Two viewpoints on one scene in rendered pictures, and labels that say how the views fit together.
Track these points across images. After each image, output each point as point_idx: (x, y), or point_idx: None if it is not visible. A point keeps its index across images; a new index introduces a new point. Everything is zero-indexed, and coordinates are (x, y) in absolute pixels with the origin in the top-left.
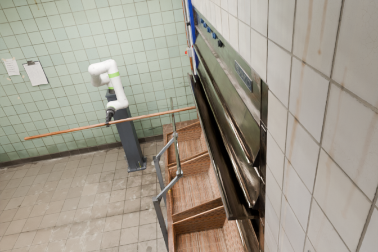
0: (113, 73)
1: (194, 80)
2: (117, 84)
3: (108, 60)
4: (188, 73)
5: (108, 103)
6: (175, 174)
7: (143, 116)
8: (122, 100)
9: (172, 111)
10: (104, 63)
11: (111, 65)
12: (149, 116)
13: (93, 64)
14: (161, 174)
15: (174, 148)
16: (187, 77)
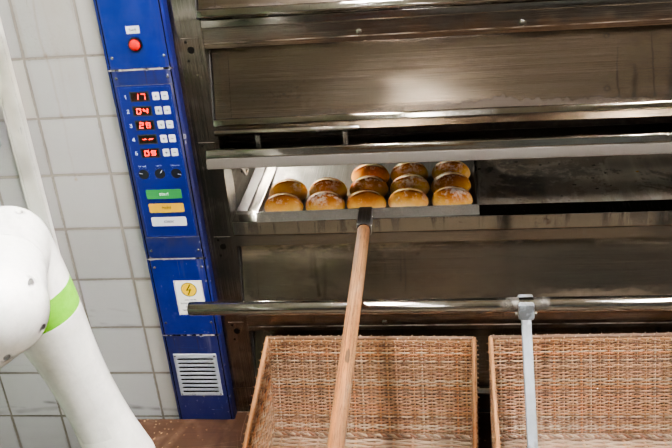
0: (71, 282)
1: (333, 129)
2: (96, 345)
3: (6, 213)
4: (216, 149)
5: None
6: None
7: (348, 369)
8: (142, 430)
9: (361, 288)
10: (24, 236)
11: (47, 232)
12: (355, 353)
13: (3, 267)
14: None
15: None
16: (233, 164)
